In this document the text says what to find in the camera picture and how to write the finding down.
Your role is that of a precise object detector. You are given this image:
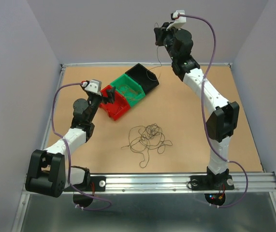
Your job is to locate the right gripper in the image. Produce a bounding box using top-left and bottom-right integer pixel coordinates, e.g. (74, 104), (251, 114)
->
(153, 22), (178, 62)

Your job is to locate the red plastic bin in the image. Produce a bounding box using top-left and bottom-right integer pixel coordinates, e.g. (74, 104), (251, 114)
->
(100, 91), (131, 121)

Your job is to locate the grey thin cable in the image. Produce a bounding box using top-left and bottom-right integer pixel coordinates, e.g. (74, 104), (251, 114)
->
(145, 23), (163, 82)

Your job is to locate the green plastic bin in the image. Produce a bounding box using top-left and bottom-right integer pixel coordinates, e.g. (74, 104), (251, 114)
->
(110, 74), (145, 108)

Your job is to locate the black plastic bin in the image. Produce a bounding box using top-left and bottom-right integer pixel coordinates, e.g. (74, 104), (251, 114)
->
(125, 63), (159, 95)

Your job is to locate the thin cable bundle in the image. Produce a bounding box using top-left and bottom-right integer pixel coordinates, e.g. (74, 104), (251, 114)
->
(120, 122), (174, 169)

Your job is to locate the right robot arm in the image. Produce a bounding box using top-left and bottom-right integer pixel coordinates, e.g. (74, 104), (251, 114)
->
(154, 22), (240, 190)

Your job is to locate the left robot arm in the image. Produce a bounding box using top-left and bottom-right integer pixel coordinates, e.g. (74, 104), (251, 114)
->
(25, 87), (116, 197)

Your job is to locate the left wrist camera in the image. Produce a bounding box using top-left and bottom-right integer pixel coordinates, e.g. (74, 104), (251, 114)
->
(83, 79), (102, 94)

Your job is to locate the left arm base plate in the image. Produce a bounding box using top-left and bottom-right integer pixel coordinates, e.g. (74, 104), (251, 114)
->
(59, 175), (107, 193)

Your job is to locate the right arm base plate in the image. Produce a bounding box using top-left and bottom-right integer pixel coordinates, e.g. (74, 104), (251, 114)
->
(187, 175), (234, 191)

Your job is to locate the aluminium rail frame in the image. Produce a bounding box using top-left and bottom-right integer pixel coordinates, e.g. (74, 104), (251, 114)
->
(51, 66), (276, 199)

